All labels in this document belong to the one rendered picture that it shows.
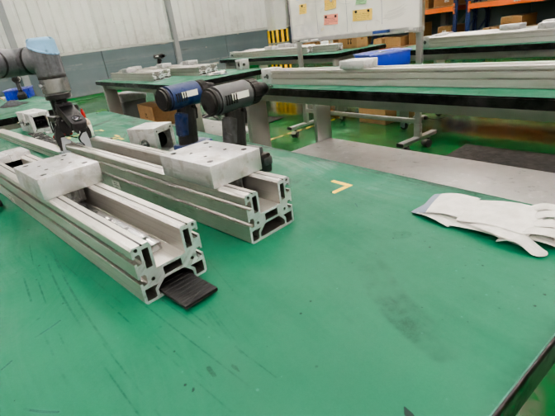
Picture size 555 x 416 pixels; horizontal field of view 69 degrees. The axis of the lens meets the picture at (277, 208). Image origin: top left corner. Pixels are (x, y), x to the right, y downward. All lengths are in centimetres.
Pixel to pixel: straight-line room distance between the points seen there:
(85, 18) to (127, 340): 1228
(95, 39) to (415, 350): 1244
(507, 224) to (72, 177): 73
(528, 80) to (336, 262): 135
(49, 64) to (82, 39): 1125
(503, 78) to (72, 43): 1153
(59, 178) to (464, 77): 155
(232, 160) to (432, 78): 141
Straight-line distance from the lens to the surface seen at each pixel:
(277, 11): 907
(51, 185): 82
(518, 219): 67
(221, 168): 67
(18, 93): 472
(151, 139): 125
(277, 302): 52
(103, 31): 1276
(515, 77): 181
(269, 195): 69
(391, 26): 361
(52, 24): 1251
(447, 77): 192
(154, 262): 55
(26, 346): 60
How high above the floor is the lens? 109
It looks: 24 degrees down
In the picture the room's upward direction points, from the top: 8 degrees counter-clockwise
